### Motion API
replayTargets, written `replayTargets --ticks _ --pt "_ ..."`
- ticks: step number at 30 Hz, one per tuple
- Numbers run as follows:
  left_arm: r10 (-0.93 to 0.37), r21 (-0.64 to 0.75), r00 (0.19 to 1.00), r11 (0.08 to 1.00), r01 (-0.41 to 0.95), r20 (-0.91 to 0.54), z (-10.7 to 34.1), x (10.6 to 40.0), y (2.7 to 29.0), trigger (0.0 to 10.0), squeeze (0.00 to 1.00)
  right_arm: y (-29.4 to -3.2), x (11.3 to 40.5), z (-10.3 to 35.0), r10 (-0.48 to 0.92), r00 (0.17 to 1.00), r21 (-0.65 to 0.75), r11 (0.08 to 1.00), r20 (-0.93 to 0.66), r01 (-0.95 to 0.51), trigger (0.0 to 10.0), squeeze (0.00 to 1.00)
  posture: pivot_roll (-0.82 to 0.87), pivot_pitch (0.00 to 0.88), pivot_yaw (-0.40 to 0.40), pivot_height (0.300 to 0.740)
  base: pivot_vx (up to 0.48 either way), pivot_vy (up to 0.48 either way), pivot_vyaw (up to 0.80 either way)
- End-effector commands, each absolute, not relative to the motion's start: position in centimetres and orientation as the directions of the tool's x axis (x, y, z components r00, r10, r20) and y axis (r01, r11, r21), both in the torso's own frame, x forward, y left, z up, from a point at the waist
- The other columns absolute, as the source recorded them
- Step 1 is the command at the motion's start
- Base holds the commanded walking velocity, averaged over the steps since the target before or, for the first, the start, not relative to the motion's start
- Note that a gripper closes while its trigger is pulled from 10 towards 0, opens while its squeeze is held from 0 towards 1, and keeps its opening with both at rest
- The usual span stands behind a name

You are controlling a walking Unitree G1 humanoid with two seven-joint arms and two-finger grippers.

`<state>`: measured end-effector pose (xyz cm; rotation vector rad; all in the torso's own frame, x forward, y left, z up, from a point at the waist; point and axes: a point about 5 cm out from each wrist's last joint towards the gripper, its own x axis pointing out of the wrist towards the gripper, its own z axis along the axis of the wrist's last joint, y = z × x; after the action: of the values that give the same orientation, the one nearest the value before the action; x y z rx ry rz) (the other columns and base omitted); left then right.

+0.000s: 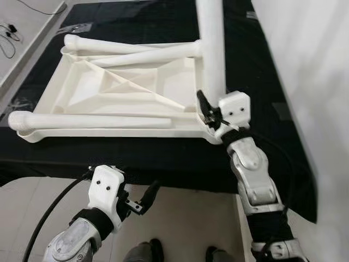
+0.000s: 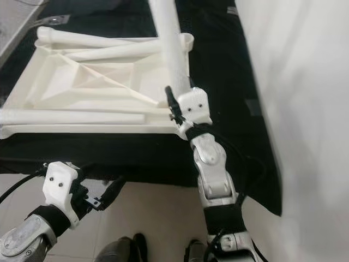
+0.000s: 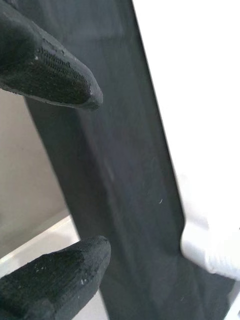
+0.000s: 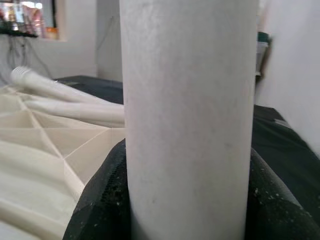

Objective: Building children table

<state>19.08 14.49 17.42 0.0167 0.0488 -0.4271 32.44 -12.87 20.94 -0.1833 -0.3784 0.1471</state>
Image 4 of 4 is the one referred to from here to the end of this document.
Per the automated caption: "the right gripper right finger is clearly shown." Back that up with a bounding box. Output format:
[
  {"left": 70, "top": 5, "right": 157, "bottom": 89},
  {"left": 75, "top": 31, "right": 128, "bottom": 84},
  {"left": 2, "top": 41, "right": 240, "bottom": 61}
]
[{"left": 246, "top": 147, "right": 320, "bottom": 240}]

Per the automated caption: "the black looped cable with plug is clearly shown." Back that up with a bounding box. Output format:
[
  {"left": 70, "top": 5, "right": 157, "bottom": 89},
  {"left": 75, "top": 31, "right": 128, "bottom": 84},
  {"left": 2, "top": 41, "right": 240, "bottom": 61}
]
[{"left": 7, "top": 37, "right": 53, "bottom": 78}]

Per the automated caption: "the cluttered wall niche shelf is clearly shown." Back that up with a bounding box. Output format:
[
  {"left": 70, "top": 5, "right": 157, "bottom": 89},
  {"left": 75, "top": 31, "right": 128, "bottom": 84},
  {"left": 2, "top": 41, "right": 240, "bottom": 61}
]
[{"left": 0, "top": 0, "right": 68, "bottom": 42}]

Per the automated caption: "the cream plastic table top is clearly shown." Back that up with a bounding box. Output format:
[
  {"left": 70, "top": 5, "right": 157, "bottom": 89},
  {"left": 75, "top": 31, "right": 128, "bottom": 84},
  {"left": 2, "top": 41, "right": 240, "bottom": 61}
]
[{"left": 0, "top": 84, "right": 127, "bottom": 240}]

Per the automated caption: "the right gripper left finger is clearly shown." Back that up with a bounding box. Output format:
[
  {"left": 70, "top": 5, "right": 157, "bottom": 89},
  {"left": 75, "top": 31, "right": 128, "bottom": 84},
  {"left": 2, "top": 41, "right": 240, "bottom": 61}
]
[{"left": 62, "top": 138, "right": 135, "bottom": 240}]

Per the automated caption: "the grey tape patch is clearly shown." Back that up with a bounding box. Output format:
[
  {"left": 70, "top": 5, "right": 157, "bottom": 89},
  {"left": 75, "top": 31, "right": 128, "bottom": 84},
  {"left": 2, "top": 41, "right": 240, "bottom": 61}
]
[{"left": 273, "top": 117, "right": 292, "bottom": 129}]

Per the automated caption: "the black tablecloth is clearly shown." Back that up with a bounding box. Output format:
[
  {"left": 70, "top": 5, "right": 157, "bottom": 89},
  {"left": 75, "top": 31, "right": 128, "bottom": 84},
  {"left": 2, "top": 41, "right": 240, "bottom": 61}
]
[{"left": 53, "top": 75, "right": 320, "bottom": 221}]

